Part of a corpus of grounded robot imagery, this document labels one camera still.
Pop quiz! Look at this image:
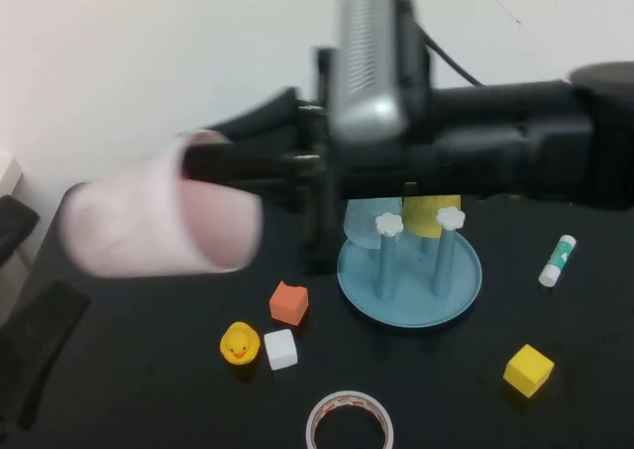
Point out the blue cup stand with posts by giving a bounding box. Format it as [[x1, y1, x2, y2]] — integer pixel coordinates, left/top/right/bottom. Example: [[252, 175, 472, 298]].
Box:
[[336, 206, 483, 328]]

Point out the clear tape roll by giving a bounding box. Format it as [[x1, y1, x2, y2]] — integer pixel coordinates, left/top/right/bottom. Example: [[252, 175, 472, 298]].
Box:
[[305, 390, 395, 449]]

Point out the light blue plastic cup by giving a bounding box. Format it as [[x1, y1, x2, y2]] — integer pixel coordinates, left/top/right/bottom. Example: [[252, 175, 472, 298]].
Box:
[[344, 196, 403, 250]]

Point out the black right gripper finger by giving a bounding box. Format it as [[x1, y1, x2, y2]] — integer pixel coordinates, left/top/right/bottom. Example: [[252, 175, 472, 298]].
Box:
[[212, 86, 301, 142], [181, 143, 299, 187]]

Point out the white green glue stick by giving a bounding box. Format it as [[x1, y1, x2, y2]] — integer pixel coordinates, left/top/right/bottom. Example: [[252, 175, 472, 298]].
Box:
[[538, 234, 578, 288]]

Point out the black camera cable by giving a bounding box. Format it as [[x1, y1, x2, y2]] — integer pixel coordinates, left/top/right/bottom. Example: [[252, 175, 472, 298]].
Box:
[[420, 27, 486, 88]]

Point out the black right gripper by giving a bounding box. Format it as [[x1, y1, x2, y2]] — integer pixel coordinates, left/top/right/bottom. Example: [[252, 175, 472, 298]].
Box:
[[296, 47, 527, 277]]

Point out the yellow foam cube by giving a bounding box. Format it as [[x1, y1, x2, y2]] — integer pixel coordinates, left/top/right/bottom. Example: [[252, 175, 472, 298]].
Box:
[[502, 343, 556, 398]]

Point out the yellow plastic cup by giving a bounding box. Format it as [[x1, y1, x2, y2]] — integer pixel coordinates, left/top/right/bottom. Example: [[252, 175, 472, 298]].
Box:
[[403, 194, 462, 240]]

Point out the yellow rubber duck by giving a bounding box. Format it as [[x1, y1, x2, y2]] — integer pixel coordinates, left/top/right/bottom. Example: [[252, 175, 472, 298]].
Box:
[[219, 320, 262, 367]]

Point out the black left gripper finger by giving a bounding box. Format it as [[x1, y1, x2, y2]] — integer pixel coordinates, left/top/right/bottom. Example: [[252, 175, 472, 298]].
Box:
[[0, 194, 41, 272], [0, 281, 91, 433]]

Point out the pink plastic cup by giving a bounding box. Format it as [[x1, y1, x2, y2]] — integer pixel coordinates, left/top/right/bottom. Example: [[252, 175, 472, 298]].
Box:
[[58, 130, 264, 278]]

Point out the orange foam cube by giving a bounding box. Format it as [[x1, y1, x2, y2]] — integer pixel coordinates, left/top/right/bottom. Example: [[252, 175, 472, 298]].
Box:
[[268, 280, 310, 327]]

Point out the white foam cube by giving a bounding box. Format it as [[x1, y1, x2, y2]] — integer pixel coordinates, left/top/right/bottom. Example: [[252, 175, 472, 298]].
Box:
[[264, 328, 299, 372]]

